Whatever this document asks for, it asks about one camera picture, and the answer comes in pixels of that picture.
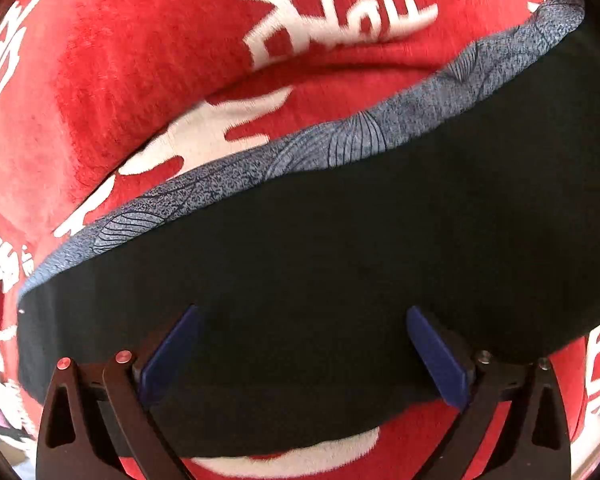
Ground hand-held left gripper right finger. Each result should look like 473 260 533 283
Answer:
406 305 573 480

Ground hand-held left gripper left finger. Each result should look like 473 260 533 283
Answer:
36 304 203 480

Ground black pants with grey stripes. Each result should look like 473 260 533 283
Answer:
16 0 600 458

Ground red printed blanket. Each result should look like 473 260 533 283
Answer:
0 0 600 480

